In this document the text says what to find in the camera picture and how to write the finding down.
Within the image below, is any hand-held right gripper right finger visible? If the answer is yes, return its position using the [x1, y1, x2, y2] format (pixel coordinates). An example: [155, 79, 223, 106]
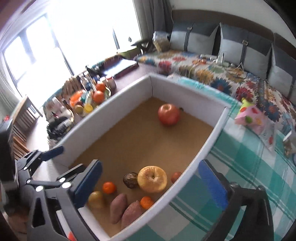
[198, 159, 275, 241]

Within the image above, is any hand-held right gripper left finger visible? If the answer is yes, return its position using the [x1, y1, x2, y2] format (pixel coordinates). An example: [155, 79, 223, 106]
[26, 159, 102, 241]

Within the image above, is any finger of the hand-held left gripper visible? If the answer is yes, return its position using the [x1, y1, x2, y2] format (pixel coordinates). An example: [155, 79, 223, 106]
[16, 146, 65, 178]
[26, 163, 85, 187]

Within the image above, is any green-brown round fruit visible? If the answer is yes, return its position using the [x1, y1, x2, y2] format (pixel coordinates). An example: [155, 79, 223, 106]
[88, 191, 106, 209]

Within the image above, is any orange tangerine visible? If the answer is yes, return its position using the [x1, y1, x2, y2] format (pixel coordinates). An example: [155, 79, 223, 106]
[171, 171, 183, 184]
[140, 196, 154, 209]
[102, 182, 116, 194]

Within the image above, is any small sweet potato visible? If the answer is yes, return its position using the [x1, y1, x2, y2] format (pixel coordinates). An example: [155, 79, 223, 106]
[110, 193, 128, 224]

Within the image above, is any dark mangosteen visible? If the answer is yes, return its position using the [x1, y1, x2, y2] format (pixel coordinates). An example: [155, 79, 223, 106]
[122, 172, 139, 189]

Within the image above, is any large sweet potato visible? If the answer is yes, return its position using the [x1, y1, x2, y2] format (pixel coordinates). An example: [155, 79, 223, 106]
[121, 200, 147, 230]

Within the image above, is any white cardboard box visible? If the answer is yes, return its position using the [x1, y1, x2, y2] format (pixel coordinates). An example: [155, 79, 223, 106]
[47, 74, 232, 241]

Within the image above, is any yellow round pear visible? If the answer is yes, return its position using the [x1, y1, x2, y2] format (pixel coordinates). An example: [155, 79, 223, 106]
[137, 165, 167, 193]

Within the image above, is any red apple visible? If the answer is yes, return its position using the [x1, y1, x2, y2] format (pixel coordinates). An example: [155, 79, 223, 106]
[158, 103, 181, 127]

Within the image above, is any teal checked cloth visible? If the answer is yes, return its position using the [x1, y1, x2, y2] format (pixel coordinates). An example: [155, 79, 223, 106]
[111, 74, 296, 241]

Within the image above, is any wooden chair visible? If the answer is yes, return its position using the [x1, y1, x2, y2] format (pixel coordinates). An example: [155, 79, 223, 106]
[13, 96, 44, 158]

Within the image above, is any group of bottles and jars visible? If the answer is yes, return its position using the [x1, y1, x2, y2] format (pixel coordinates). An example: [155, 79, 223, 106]
[45, 70, 117, 142]

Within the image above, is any orange plastic container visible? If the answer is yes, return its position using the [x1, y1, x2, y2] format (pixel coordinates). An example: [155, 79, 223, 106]
[69, 91, 87, 105]

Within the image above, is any pink dotted packet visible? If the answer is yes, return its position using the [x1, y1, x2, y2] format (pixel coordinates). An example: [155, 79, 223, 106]
[235, 97, 267, 135]

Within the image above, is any white packet red print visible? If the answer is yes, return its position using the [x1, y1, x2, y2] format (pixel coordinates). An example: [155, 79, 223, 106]
[264, 116, 286, 151]

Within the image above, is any dark framed window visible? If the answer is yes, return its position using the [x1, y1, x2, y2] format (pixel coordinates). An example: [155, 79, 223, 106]
[2, 21, 75, 82]

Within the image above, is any floral bedsheet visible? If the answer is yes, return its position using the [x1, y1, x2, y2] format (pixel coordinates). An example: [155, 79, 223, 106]
[134, 50, 296, 149]

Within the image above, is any dark flat case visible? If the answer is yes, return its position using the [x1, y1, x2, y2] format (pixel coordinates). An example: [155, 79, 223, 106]
[113, 59, 140, 79]

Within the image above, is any green bowl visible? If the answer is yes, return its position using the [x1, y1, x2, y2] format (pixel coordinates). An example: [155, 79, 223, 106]
[119, 49, 137, 60]

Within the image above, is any white power strip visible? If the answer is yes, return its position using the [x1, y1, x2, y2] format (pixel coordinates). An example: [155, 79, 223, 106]
[200, 52, 234, 67]

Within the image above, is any dark stand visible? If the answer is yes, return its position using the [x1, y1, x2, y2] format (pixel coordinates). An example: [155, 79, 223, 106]
[128, 37, 153, 55]

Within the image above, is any clear plastic snack bag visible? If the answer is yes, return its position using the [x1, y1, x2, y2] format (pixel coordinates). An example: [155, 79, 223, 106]
[153, 31, 171, 53]

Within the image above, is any grey curtain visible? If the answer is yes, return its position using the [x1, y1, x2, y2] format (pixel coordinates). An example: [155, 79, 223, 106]
[133, 0, 173, 47]

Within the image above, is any brown headboard panel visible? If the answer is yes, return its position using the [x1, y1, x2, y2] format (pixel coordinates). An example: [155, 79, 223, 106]
[171, 9, 281, 39]

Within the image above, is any white cable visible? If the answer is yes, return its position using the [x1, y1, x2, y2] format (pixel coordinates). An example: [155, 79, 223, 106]
[231, 62, 250, 77]

